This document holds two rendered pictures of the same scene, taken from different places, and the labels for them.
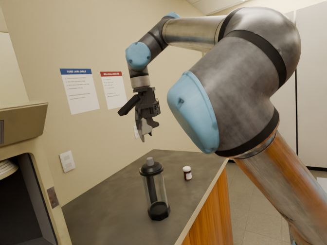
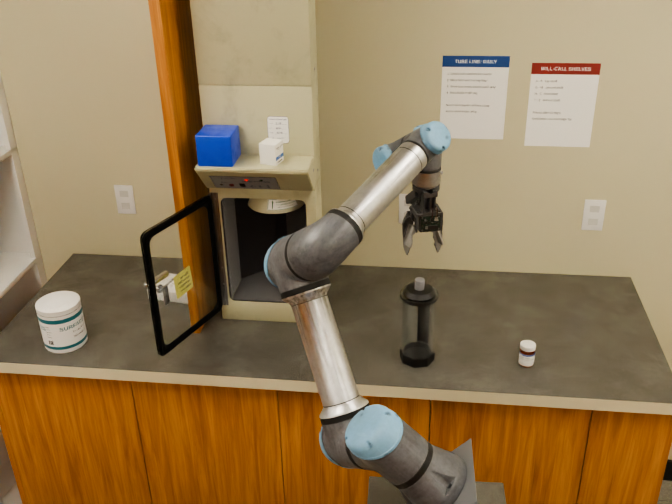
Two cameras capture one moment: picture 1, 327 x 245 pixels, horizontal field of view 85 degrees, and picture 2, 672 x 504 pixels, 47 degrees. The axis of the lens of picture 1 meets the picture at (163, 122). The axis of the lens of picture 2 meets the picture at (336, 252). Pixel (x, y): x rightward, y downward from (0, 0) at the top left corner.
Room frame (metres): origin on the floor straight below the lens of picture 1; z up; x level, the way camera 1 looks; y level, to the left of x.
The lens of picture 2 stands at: (-0.32, -1.48, 2.28)
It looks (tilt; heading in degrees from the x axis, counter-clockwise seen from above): 28 degrees down; 64
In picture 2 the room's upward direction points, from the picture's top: 1 degrees counter-clockwise
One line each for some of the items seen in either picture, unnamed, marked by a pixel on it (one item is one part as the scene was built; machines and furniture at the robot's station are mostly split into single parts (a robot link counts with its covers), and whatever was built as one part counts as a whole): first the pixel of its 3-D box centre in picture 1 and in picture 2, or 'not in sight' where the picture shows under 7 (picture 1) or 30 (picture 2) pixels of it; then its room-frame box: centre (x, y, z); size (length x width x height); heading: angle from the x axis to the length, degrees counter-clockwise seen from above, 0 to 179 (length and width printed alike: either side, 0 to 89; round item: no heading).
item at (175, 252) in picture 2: not in sight; (184, 275); (0.15, 0.46, 1.19); 0.30 x 0.01 x 0.40; 34
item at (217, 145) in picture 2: not in sight; (218, 145); (0.30, 0.49, 1.56); 0.10 x 0.10 x 0.09; 56
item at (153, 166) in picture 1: (151, 165); (419, 289); (0.72, 0.08, 1.18); 0.09 x 0.09 x 0.07
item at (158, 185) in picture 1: (155, 189); (418, 324); (0.72, 0.08, 1.06); 0.11 x 0.11 x 0.21
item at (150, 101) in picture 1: (146, 103); (426, 206); (0.72, 0.06, 1.44); 0.09 x 0.08 x 0.12; 71
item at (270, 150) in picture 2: not in sight; (271, 151); (0.43, 0.40, 1.54); 0.05 x 0.05 x 0.06; 41
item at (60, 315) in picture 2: not in sight; (62, 321); (-0.19, 0.68, 1.02); 0.13 x 0.13 x 0.15
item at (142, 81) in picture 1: (140, 83); (427, 176); (0.72, 0.06, 1.53); 0.08 x 0.08 x 0.05
